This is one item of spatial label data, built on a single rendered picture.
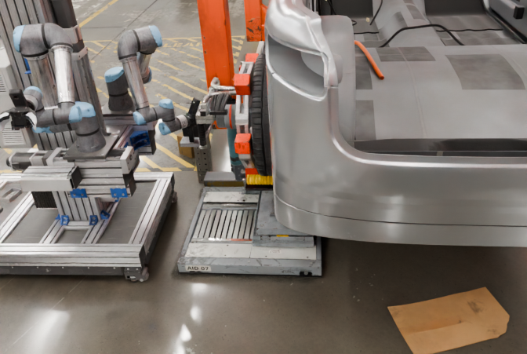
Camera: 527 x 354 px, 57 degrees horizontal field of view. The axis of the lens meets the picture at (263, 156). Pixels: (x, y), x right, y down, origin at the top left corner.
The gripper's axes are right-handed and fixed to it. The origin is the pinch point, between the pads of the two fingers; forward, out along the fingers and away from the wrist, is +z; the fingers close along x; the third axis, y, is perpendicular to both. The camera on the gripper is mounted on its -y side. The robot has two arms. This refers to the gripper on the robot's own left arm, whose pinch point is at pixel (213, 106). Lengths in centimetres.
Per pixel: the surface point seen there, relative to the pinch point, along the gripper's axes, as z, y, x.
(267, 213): 6, 60, 38
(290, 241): 6, 69, 58
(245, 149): -19, -1, 56
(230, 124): -7.2, -0.3, 26.5
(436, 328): 24, 82, 145
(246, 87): -9, -28, 47
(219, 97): -15.9, -20.7, 32.7
